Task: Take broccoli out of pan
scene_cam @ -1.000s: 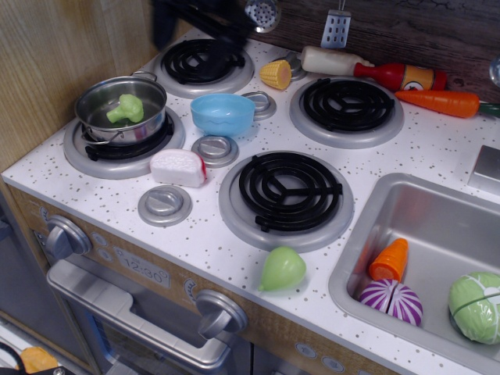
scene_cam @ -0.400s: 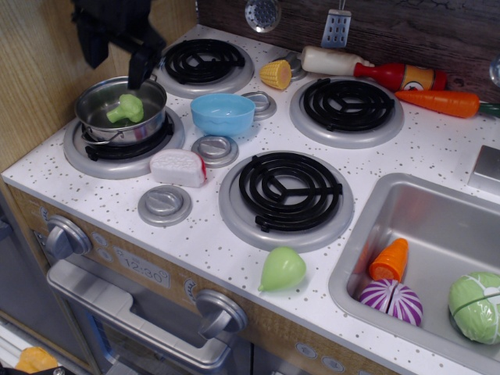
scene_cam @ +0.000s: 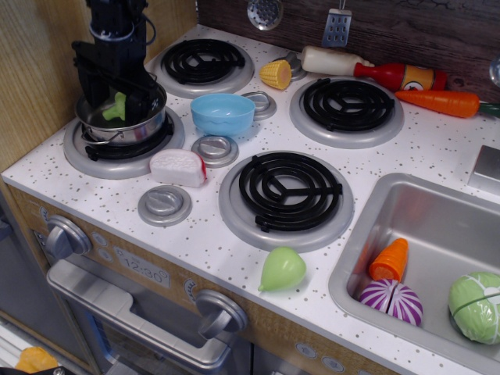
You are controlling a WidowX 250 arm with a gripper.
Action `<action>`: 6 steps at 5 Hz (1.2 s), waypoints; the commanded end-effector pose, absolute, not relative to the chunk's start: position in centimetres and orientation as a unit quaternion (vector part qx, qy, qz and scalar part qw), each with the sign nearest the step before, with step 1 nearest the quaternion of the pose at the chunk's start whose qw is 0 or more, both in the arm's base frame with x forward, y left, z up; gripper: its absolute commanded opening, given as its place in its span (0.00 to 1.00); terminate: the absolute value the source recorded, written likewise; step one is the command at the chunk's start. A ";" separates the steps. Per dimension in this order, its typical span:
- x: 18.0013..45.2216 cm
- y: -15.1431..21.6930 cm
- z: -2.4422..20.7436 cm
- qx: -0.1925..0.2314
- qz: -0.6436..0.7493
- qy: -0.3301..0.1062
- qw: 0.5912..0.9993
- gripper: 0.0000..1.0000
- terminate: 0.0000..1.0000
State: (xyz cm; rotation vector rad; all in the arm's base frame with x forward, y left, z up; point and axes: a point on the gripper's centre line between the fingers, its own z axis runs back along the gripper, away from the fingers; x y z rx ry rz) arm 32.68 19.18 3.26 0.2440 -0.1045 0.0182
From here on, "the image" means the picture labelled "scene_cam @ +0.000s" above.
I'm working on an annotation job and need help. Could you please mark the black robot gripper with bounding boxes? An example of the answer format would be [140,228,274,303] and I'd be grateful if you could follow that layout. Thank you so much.
[72,33,157,126]

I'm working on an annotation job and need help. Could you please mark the green toy broccoli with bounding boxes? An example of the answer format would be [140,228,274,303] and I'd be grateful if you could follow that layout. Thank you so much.
[102,92,127,121]

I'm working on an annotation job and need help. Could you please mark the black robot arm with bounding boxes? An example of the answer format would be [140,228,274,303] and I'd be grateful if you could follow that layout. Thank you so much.
[72,1,159,126]

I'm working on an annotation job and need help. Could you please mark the small steel pot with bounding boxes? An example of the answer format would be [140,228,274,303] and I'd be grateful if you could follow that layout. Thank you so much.
[75,73,166,146]

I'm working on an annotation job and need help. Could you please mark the front left black burner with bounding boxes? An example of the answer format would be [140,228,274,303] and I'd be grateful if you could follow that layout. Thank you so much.
[63,108,185,180]

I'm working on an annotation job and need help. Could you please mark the black burner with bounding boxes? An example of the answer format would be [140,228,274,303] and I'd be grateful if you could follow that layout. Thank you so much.
[219,151,355,253]
[289,77,405,149]
[148,39,254,99]
[63,108,185,180]

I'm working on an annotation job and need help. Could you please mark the back left black burner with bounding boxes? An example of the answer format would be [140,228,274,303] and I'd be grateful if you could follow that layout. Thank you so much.
[148,39,254,99]

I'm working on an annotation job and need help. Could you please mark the white red toy cheese wedge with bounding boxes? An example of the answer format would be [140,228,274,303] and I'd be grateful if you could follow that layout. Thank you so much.
[149,148,206,188]

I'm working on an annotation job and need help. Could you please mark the light blue plastic bowl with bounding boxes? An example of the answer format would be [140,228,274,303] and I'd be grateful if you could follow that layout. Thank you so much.
[190,93,255,136]

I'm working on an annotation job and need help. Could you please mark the silver stovetop knob middle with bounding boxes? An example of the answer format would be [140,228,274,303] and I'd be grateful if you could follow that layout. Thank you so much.
[191,135,239,168]

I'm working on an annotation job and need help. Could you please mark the silver stovetop knob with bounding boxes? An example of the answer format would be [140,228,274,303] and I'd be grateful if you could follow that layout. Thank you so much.
[242,91,277,121]
[283,52,307,81]
[191,135,239,168]
[137,186,192,227]

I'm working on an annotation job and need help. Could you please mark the silver stovetop knob front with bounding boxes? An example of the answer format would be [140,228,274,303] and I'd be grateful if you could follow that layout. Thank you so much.
[137,186,192,227]

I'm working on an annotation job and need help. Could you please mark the left silver oven knob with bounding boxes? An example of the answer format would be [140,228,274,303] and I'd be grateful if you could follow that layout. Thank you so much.
[45,215,92,259]

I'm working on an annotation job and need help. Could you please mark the silver oven knob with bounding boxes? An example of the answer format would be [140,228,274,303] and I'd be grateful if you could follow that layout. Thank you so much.
[195,289,248,340]
[45,215,92,259]

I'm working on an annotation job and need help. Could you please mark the yellow toy corn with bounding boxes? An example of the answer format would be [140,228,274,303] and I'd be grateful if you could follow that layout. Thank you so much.
[259,59,292,90]

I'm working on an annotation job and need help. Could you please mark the silver perforated ladle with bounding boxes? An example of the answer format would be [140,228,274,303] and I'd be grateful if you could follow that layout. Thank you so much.
[247,0,284,31]

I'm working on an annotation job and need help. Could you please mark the silver stovetop knob far back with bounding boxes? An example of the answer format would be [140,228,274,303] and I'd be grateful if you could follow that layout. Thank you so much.
[283,52,307,81]

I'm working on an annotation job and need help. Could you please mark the front right black burner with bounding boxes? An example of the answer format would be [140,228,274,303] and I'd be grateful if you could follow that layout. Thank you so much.
[219,151,355,253]

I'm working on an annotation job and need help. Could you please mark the white toy bottle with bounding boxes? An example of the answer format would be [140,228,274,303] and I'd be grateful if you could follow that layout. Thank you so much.
[300,45,374,76]

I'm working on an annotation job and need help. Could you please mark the silver slotted spatula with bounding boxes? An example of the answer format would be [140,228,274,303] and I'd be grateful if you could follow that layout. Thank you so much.
[321,1,352,48]

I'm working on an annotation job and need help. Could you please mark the back right black burner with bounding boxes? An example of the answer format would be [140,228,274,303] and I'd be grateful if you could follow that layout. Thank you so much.
[289,77,405,149]

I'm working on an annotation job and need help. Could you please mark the light green toy pear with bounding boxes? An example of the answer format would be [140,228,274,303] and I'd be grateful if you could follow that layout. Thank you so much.
[258,247,306,291]

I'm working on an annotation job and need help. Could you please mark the right silver oven knob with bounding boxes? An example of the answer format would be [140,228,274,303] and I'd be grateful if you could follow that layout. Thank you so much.
[195,289,248,340]

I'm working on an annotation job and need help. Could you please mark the yellow object on floor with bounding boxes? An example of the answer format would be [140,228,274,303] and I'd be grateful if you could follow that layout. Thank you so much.
[15,347,59,374]

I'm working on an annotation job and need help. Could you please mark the red toy ketchup bottle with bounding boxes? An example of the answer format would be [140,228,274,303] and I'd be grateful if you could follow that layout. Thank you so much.
[353,62,448,92]

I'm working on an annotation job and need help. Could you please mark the orange toy carrot piece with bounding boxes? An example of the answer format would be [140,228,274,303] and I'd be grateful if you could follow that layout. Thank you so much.
[369,238,409,282]

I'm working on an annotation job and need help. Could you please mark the purple toy onion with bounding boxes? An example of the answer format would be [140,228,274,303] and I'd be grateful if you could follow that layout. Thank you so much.
[359,279,423,327]

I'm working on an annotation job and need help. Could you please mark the silver toy sink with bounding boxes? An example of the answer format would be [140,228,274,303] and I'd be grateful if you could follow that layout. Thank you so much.
[329,173,499,374]

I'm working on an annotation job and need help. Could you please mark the silver faucet base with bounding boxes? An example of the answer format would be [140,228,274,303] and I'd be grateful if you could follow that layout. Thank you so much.
[468,145,500,195]

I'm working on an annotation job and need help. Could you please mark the silver hanging utensil right edge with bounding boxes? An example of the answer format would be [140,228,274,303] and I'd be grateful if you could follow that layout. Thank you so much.
[489,55,500,87]

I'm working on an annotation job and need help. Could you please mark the green toy cabbage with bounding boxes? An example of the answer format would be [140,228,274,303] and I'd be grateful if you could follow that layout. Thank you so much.
[448,272,499,345]

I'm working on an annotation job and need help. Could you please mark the silver oven door handle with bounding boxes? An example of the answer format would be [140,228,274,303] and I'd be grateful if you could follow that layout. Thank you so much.
[47,260,231,374]

